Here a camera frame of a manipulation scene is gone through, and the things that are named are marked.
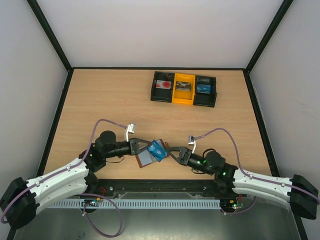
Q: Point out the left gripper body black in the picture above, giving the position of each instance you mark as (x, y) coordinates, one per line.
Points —
(118, 152)

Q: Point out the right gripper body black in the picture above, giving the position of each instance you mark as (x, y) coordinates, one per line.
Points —
(187, 155)

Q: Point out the brown leather card holder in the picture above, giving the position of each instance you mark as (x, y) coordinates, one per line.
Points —
(145, 158)

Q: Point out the blue VIP card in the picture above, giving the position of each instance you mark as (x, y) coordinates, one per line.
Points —
(157, 151)

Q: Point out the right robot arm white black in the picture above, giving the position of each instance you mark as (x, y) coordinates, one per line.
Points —
(296, 194)

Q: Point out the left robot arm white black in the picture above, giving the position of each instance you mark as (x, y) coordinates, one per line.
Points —
(24, 199)

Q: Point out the red white card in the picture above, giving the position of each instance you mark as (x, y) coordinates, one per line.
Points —
(163, 84)

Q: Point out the blue card in bin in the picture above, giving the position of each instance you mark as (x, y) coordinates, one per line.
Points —
(203, 88)

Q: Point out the dark black card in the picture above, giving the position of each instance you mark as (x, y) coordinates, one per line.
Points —
(183, 86)

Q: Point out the right controller board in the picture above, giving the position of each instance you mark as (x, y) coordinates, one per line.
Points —
(231, 205)

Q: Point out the controller board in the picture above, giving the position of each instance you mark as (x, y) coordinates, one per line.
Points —
(92, 202)
(231, 205)

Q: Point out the left controller board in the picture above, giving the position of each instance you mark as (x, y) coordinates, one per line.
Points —
(92, 202)

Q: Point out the yellow middle bin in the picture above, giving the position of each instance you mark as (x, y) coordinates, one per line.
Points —
(184, 97)

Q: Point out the right black bin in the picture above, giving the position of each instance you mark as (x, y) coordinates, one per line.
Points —
(206, 100)

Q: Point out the black bin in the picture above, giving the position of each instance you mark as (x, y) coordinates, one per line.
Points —
(162, 95)
(206, 100)

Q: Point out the left black bin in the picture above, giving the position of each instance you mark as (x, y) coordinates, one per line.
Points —
(162, 95)

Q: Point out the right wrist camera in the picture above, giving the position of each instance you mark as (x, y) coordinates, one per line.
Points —
(192, 142)

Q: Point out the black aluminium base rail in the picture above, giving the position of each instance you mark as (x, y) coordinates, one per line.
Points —
(111, 187)

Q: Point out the light blue slotted cable duct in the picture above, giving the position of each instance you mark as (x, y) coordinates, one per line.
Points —
(190, 204)

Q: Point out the black cage frame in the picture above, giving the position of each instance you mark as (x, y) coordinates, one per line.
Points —
(281, 12)

